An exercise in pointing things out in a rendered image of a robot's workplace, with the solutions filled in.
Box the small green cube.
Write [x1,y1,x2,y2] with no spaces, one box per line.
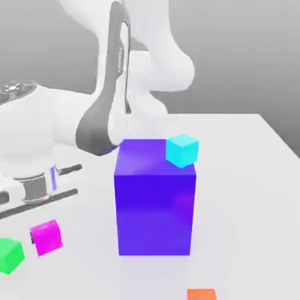
[0,237,26,275]

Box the small cyan cube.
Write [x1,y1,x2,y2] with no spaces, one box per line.
[165,134,200,169]

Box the small orange cube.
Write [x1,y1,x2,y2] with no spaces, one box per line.
[186,288,218,300]

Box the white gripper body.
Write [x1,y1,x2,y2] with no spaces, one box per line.
[0,188,80,231]

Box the large purple box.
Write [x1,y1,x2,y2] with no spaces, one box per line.
[113,138,197,257]

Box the small magenta cube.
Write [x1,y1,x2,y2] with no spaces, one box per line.
[29,219,64,257]

